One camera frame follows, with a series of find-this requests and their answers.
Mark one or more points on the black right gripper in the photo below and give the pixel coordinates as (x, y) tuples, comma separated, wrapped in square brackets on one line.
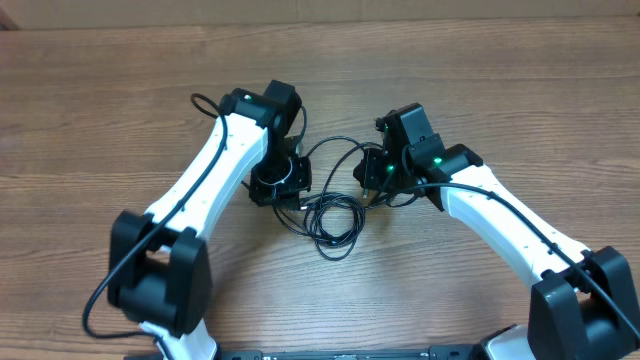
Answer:
[(367, 174)]

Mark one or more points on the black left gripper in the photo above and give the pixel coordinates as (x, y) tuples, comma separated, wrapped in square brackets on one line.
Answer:
[(289, 197)]

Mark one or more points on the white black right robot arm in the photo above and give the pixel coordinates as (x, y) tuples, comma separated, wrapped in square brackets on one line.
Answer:
[(583, 303)]

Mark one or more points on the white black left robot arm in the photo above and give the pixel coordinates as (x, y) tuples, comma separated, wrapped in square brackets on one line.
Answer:
[(159, 271)]

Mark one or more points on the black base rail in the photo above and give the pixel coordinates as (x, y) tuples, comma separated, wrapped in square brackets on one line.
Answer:
[(434, 352)]

